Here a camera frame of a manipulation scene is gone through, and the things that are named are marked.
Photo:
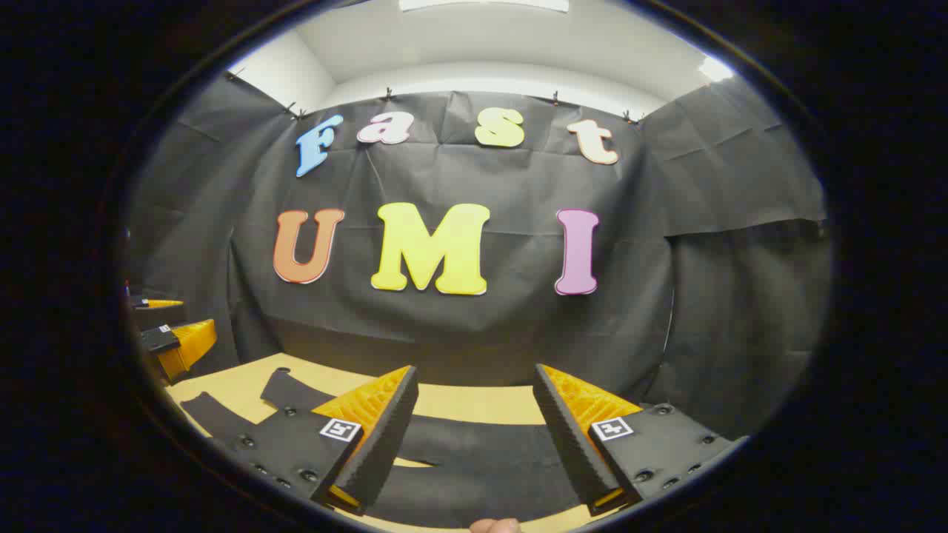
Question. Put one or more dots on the ceiling light panel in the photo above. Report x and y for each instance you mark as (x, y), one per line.
(481, 4)
(715, 69)

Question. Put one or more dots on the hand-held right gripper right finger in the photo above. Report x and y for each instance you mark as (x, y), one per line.
(570, 437)

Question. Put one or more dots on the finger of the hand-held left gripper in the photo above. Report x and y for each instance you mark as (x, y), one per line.
(152, 303)
(159, 340)

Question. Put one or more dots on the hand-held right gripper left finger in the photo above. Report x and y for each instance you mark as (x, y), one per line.
(385, 437)

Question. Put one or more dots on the dark grey jeans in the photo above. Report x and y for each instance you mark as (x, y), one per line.
(474, 448)

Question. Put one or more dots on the black backdrop cloth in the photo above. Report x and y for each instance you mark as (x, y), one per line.
(503, 326)

